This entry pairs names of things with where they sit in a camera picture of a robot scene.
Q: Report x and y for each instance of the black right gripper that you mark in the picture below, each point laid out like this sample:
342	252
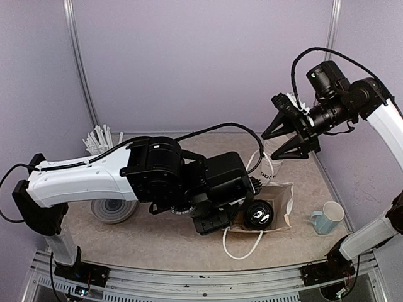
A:
307	133

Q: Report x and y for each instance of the brown paper takeout bag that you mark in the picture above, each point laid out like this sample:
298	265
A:
280	196

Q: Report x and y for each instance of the aluminium front frame rail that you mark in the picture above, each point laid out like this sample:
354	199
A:
289	283

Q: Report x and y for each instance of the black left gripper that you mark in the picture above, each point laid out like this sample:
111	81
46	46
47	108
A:
205	227

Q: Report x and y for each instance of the right aluminium corner post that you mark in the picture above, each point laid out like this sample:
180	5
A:
333	24

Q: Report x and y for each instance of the aluminium corner post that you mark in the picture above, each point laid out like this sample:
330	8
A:
333	24
79	63

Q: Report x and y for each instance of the black coffee cup lid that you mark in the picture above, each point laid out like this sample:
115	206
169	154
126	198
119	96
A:
259	215

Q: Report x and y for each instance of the stack of white paper cups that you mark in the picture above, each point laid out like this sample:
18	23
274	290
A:
270	167

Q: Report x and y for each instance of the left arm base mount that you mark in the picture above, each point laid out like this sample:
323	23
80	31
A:
83	272

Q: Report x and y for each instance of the left aluminium corner post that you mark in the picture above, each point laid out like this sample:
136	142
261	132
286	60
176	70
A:
79	63

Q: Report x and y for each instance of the light blue mug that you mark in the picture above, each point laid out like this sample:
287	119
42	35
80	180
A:
325	220

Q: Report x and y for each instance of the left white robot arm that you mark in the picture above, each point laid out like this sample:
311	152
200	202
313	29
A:
152	170

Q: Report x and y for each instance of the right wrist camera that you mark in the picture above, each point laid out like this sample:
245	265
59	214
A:
287	104

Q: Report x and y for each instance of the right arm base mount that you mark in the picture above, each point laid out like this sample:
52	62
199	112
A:
333	268

